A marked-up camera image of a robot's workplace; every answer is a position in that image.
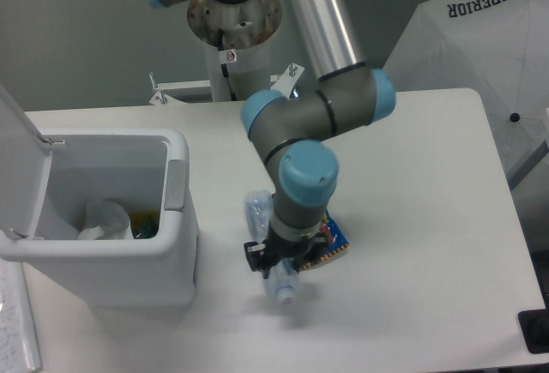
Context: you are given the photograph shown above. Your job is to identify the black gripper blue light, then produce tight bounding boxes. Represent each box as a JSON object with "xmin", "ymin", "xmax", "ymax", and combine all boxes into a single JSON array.
[{"xmin": 244, "ymin": 225, "xmax": 333, "ymax": 280}]

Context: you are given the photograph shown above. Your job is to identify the crushed clear plastic bottle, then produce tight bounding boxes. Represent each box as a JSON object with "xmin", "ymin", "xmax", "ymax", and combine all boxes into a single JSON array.
[{"xmin": 244, "ymin": 190, "xmax": 299, "ymax": 305}]

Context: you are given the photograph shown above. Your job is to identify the blue snack wrapper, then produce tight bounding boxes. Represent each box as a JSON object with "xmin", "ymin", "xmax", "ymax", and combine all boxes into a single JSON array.
[{"xmin": 299, "ymin": 210, "xmax": 349, "ymax": 271}]

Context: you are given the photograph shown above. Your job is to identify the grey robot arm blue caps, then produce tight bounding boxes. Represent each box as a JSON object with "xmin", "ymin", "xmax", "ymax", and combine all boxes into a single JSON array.
[{"xmin": 148, "ymin": 0, "xmax": 395, "ymax": 276}]

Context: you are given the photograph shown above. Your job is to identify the yellow green trash item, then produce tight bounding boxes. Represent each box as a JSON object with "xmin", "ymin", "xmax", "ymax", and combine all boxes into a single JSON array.
[{"xmin": 129, "ymin": 211, "xmax": 160, "ymax": 239}]

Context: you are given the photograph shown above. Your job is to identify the white plastic trash can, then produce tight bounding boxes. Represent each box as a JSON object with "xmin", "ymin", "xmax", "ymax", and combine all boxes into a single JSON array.
[{"xmin": 1, "ymin": 129, "xmax": 198, "ymax": 307}]

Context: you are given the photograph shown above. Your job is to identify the white crumpled paper trash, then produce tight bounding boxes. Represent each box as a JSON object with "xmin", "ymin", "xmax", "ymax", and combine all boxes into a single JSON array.
[{"xmin": 77, "ymin": 200, "xmax": 133, "ymax": 241}]

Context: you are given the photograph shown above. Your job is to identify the white trash can lid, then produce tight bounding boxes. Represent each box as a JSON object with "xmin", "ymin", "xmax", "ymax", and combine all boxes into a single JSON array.
[{"xmin": 1, "ymin": 88, "xmax": 52, "ymax": 239}]

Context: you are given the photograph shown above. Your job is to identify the black device at table edge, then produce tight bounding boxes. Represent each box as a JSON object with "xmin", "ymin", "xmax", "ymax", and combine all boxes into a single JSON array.
[{"xmin": 518, "ymin": 309, "xmax": 548, "ymax": 354}]

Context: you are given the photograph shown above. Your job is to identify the paper sheet in sleeve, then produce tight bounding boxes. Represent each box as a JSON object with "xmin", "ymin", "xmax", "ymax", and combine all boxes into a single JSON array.
[{"xmin": 1, "ymin": 260, "xmax": 42, "ymax": 372}]

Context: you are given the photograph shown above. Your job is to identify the white umbrella with lettering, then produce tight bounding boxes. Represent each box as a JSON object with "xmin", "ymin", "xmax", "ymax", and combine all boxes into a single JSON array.
[{"xmin": 384, "ymin": 0, "xmax": 548, "ymax": 173}]

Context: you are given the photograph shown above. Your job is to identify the white metal base bracket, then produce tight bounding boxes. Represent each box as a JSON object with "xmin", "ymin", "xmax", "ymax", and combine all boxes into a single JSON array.
[{"xmin": 148, "ymin": 63, "xmax": 305, "ymax": 105}]

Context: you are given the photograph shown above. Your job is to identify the black cable on pedestal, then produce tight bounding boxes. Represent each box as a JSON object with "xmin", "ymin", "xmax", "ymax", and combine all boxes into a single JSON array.
[{"xmin": 216, "ymin": 28, "xmax": 238, "ymax": 102}]

